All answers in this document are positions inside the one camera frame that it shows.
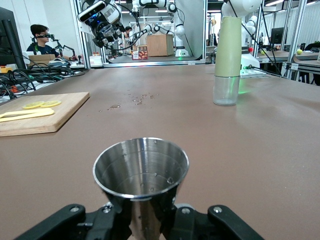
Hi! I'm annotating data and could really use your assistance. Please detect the spilled liquid drops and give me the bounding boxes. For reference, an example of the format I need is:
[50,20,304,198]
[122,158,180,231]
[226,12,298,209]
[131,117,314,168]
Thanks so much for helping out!
[98,89,160,112]

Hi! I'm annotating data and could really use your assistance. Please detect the steel jigger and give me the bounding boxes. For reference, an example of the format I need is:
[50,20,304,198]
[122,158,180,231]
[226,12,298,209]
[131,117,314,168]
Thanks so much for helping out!
[92,136,190,240]

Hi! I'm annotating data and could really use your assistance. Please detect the black computer monitor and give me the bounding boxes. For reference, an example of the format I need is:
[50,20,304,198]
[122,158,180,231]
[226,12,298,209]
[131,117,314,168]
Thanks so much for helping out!
[0,6,27,73]

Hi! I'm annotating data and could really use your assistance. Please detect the large cardboard box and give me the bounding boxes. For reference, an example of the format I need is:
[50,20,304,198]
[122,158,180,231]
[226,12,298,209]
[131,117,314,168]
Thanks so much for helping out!
[146,33,175,57]

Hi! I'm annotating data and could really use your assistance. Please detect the wooden cutting board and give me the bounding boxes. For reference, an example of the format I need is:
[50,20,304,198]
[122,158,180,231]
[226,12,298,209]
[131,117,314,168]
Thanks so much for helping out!
[0,91,90,138]

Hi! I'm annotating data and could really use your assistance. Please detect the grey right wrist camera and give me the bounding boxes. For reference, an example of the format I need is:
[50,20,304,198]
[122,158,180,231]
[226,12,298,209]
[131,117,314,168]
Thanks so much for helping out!
[76,0,107,24]

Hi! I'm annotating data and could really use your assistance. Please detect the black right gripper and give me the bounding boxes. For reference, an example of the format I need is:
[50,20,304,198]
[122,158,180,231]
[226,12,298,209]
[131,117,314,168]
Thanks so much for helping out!
[92,20,127,48]

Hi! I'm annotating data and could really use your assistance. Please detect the seated person with glasses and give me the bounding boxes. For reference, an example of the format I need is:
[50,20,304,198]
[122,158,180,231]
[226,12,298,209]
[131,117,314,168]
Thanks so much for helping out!
[26,24,63,58]

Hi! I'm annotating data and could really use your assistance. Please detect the yellow plastic knife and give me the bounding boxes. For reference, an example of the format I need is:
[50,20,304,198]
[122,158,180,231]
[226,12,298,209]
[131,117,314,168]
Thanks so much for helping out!
[0,110,55,123]

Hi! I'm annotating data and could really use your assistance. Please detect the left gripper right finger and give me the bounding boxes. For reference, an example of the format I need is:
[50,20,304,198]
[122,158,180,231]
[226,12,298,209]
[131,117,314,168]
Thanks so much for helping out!
[159,203,266,240]

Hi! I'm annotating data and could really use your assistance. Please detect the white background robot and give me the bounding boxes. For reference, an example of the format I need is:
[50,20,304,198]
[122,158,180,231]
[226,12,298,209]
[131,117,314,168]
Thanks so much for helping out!
[131,0,187,58]

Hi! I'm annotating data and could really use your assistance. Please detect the green sleeved glass bottle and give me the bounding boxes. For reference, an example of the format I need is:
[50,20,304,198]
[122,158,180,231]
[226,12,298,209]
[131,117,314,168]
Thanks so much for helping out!
[212,15,243,107]

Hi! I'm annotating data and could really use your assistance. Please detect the brown printed snack box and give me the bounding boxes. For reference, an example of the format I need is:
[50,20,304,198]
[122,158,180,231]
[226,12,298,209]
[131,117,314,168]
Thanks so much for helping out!
[131,44,149,61]

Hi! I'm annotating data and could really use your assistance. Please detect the lemon slice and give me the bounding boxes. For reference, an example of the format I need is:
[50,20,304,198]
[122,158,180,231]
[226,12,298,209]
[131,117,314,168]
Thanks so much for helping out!
[22,100,45,110]
[39,100,62,108]

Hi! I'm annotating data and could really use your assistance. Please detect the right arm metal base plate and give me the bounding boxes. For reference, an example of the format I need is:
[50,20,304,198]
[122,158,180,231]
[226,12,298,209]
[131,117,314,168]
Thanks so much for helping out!
[240,69,267,79]

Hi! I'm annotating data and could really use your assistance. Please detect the brown table cover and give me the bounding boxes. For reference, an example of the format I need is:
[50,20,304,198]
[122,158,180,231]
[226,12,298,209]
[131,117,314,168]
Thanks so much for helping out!
[0,63,320,240]

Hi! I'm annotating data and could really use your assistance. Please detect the aluminium frame post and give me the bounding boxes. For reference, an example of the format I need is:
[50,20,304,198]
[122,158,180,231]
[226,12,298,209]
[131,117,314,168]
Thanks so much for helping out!
[71,0,92,70]

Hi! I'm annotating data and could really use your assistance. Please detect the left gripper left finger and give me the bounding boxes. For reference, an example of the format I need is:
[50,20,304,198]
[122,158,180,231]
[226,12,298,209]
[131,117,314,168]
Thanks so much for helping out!
[14,203,133,240]

